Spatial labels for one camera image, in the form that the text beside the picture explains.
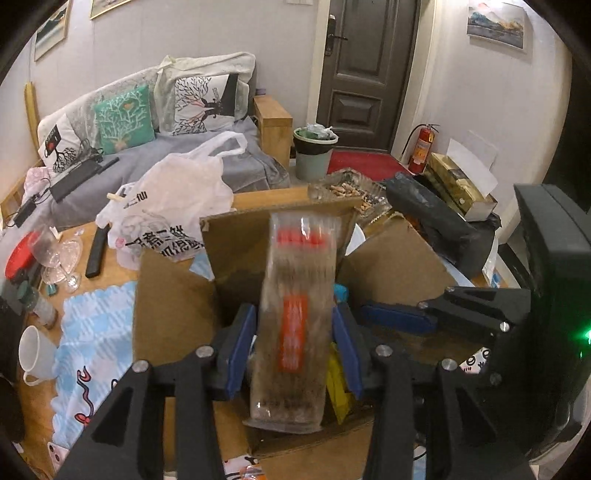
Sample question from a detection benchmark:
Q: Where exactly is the stack of boxes with paper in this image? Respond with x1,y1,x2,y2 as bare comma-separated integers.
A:
422,138,499,222

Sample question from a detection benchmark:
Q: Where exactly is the brown cardboard box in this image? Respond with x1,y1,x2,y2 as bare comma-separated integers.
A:
131,196,472,460

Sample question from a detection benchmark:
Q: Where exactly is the glass jar green lid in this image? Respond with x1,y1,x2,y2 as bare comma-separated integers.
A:
17,281,58,328

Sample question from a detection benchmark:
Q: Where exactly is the small white tree pillow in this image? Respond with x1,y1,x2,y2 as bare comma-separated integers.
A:
38,121,88,174

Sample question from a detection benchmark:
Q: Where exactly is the dark grey door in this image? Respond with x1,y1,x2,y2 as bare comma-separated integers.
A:
307,0,421,155

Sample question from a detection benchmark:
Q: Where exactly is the black laptop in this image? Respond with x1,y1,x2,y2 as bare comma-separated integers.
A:
50,157,120,202

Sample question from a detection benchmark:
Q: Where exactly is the black tea stove tray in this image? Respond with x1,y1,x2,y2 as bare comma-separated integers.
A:
0,295,25,384

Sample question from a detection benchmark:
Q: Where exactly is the yellow snack packet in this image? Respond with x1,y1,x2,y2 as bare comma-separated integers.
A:
327,354,357,424

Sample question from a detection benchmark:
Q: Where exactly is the wooden side table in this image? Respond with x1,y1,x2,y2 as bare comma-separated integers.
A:
252,95,294,188

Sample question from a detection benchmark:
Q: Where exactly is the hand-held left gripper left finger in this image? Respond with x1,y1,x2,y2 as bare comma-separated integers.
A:
55,302,257,480

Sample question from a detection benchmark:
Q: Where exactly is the red fire extinguisher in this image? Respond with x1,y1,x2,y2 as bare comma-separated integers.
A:
402,122,440,175

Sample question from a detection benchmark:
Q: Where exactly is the white plastic bag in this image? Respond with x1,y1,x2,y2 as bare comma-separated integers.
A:
96,131,247,273

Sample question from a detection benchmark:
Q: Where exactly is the black power adapter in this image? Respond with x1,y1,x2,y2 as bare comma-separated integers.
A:
14,198,35,227

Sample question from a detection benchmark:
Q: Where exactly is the white mug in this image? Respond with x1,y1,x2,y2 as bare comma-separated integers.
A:
19,325,58,386

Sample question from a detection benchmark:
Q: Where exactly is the pink cloth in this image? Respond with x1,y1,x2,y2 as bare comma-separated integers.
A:
23,167,51,190

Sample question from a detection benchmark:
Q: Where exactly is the large white tree pillow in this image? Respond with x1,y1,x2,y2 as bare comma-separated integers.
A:
173,74,241,137

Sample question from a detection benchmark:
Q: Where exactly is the red doormat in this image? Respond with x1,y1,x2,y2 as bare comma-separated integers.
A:
325,150,414,183

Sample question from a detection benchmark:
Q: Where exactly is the wooden pole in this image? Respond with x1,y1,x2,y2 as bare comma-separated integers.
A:
24,80,40,153

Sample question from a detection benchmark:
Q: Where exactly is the white plastic packet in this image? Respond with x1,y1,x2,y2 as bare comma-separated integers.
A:
482,244,503,288

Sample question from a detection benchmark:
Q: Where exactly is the unframed mountain canvas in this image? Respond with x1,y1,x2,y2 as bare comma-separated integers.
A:
466,0,529,51

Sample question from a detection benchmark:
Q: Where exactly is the wide framed tree painting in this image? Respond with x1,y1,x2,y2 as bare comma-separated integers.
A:
89,0,134,20

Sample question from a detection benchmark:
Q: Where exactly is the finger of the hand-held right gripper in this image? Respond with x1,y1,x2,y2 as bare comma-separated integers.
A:
361,285,532,352

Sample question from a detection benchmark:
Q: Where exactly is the black plastic parcel bag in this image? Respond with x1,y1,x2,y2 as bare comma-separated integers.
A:
384,173,502,278

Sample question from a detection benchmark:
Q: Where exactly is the small framed mountain painting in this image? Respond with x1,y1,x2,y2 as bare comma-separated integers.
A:
33,0,72,63

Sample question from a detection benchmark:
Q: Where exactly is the glass ashtray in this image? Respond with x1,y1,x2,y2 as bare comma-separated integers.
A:
307,168,386,217

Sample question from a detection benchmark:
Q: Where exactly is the teal tree pillow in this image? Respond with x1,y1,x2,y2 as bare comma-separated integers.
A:
93,84,155,155

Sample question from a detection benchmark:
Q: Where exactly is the green trash bin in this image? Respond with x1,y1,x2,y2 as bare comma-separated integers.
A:
293,124,340,182

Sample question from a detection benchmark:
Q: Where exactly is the grey sofa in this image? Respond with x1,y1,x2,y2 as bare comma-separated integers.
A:
0,53,291,232

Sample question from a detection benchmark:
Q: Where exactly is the brown snack packet red label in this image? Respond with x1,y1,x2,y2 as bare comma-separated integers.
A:
249,211,341,435

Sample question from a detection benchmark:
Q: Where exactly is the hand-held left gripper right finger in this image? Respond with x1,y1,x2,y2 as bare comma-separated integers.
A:
331,302,527,480

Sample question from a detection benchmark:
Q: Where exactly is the blue cartoon printed cloth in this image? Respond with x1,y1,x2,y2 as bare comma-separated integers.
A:
48,254,497,480

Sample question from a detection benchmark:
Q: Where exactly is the black remote control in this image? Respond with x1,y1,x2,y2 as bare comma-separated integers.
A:
86,224,109,278

